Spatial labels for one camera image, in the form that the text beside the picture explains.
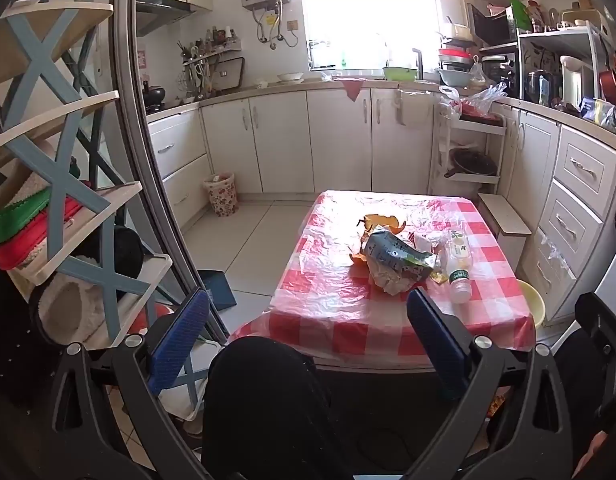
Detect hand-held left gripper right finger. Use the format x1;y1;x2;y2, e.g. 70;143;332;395
403;287;574;480

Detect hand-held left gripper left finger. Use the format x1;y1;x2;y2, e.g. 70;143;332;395
40;287;211;480

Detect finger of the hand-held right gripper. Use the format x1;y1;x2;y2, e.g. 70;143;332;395
574;291;616;413

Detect white tissue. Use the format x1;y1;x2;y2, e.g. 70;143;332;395
370;269;415;296

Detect pale yellow bucket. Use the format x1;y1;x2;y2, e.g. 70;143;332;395
517;280;546;329

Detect clear plastic bottle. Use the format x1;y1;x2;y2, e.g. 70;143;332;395
445;229;473;304

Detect grey-green snack bag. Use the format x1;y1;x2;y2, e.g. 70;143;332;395
360;227;436;286

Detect bowl-shaped orange peel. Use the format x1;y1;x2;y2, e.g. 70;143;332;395
357;214;408;234

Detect blue dustpan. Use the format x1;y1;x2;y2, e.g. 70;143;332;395
197;270;237;311

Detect red checked plastic tablecloth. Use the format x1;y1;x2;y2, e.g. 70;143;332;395
227;190;537;361

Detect person's black pants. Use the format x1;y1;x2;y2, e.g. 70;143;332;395
200;335;361;480

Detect black shoe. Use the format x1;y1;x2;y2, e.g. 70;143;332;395
73;225;145;282

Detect white fluffy slipper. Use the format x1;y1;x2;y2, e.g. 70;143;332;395
30;270;125;347

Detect small white stool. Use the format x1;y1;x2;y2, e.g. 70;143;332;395
478;192;533;273

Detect white three-drawer cabinet run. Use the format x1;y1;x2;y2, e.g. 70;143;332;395
490;100;616;322

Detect floral waste basket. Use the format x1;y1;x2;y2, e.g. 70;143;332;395
204;172;238;217

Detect red slipper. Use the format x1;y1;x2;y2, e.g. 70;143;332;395
0;197;82;271

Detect white two-drawer cabinet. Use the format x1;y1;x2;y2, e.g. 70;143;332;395
147;107;212;231

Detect black frying pan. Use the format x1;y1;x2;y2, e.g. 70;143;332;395
444;149;499;180

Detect green slipper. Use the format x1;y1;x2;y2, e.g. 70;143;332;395
0;187;54;246

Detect white trolley rack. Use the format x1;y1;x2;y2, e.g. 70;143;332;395
432;92;507;196

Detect blue and silver bag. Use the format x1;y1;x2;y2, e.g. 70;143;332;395
580;97;616;137

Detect white door cabinet run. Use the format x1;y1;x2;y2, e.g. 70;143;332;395
200;86;435;195

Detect red and white plastic bag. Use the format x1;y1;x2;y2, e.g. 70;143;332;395
438;85;463;120

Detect black cooking pot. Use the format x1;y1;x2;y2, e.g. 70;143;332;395
143;82;167;107

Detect clear plastic bag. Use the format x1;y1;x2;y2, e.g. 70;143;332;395
460;81;509;117

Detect red pot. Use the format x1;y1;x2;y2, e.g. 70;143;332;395
599;67;616;102

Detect white thermos pot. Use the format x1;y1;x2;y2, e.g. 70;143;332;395
560;55;597;107

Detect glass electric kettle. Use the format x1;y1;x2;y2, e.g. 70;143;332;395
525;70;550;104

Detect pink hanging cloth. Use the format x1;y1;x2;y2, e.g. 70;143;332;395
338;79;372;102

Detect stack of basins and dishes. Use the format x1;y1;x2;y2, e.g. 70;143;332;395
438;35;475;87

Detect black rice cooker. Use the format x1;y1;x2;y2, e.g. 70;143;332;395
480;52;519;96

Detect white counter shelf rack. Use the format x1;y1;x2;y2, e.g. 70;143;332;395
517;24;615;107

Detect black flat appliance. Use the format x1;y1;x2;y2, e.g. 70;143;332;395
468;4;515;47

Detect range hood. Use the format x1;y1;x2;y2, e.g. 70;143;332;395
135;0;196;37

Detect green cutting board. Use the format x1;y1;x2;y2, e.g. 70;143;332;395
509;0;534;34

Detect window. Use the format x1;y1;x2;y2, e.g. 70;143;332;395
297;0;454;72

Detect clear bag on drawer handle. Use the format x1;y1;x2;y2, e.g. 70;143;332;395
538;230;577;281

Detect grey sliding door frame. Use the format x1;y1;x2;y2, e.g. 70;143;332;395
110;0;230;342

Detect wall utensil rack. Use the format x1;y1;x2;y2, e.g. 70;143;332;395
177;27;245;102

